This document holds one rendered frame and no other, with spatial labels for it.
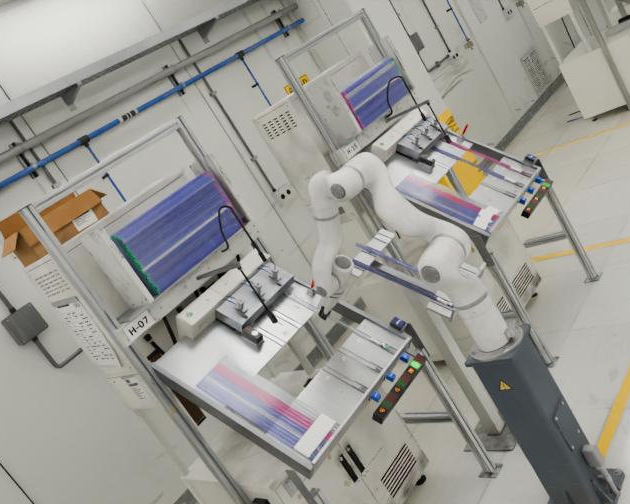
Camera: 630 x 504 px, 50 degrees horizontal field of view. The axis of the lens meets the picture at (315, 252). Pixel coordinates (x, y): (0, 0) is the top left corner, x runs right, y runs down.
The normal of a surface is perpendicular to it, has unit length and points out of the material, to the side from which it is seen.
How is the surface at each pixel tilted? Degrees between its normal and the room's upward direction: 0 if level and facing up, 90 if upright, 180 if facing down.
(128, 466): 90
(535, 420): 90
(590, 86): 90
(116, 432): 90
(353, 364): 42
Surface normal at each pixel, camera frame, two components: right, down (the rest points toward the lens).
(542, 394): 0.68, -0.22
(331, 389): 0.05, -0.74
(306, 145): -0.56, 0.54
